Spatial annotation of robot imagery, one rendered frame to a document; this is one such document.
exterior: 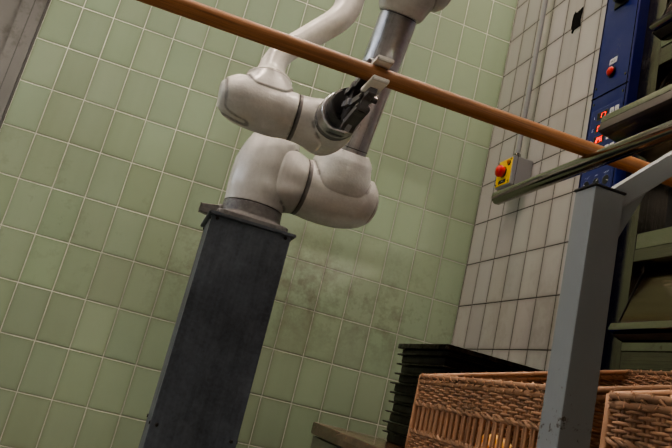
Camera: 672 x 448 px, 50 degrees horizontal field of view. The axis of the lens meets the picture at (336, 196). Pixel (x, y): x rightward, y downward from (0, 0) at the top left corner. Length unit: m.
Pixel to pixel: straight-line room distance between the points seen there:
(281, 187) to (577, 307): 1.10
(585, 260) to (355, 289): 1.64
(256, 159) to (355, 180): 0.26
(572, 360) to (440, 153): 1.86
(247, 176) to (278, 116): 0.36
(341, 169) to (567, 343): 1.11
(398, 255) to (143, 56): 1.09
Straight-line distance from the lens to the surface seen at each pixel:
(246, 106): 1.48
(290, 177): 1.82
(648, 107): 1.70
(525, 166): 2.37
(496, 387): 1.17
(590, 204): 0.88
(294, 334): 2.38
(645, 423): 0.90
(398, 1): 1.89
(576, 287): 0.86
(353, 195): 1.87
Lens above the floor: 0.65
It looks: 15 degrees up
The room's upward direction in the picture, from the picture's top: 14 degrees clockwise
